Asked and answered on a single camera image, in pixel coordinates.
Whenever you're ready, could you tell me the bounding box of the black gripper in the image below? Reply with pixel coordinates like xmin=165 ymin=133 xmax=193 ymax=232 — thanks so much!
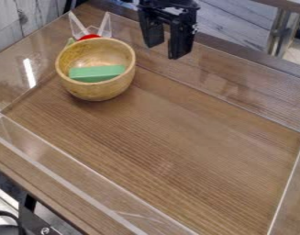
xmin=137 ymin=0 xmax=200 ymax=60

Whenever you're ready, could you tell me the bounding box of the clear acrylic tray wall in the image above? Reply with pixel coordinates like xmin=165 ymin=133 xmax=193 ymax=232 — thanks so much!
xmin=0 ymin=113 xmax=197 ymax=235

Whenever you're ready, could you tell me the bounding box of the green rectangular block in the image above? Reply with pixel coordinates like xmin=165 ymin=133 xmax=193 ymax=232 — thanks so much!
xmin=68 ymin=64 xmax=125 ymax=83

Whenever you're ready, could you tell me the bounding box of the clear acrylic corner bracket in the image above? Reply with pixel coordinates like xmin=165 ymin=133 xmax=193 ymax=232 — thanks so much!
xmin=68 ymin=12 xmax=112 ymax=40

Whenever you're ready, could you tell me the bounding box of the metal table leg background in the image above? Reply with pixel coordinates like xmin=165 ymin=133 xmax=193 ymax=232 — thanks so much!
xmin=265 ymin=8 xmax=300 ymax=58

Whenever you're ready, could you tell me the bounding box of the red fruit with green leaf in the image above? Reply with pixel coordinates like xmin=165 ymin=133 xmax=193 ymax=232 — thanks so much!
xmin=66 ymin=34 xmax=100 ymax=46

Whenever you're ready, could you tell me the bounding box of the black table leg bracket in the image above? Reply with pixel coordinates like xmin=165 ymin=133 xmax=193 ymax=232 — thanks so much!
xmin=18 ymin=194 xmax=62 ymax=235

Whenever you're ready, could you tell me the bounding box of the black cable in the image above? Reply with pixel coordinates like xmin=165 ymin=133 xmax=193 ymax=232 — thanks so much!
xmin=0 ymin=210 xmax=24 ymax=235

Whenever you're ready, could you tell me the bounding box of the wooden bowl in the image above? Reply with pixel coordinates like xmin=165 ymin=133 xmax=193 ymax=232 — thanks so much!
xmin=54 ymin=38 xmax=136 ymax=101

